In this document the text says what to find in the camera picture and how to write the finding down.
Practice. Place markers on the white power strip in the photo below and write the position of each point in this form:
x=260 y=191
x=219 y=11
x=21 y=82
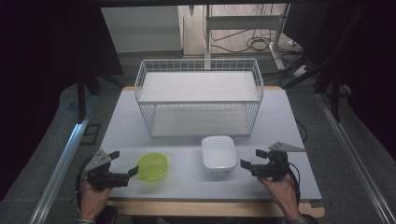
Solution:
x=302 y=71

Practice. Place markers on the person's right hand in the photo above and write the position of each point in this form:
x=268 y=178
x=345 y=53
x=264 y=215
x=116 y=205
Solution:
x=281 y=193

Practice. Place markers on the black square floor frame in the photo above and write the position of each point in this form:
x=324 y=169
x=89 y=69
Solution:
x=90 y=133

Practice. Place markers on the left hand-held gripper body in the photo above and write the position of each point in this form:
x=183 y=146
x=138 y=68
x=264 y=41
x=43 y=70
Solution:
x=101 y=177

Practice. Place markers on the white metal desk frame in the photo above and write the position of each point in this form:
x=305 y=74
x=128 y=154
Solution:
x=241 y=22

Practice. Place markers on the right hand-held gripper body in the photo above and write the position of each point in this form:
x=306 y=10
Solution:
x=271 y=168

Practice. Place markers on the aluminium rail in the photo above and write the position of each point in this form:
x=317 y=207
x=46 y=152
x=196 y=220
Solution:
x=59 y=171
x=355 y=155

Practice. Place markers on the white plastic food container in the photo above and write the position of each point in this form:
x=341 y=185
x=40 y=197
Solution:
x=218 y=155

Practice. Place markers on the person's left hand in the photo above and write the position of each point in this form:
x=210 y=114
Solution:
x=93 y=199

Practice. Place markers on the white panel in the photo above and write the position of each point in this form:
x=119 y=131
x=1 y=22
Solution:
x=143 y=28

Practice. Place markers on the green translucent plastic lid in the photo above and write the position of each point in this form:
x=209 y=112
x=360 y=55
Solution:
x=152 y=166

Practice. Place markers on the dark curtain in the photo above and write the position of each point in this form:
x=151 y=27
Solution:
x=373 y=62
x=40 y=77

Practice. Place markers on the black metal stand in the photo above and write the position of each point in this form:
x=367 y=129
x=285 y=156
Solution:
x=334 y=90
x=81 y=96

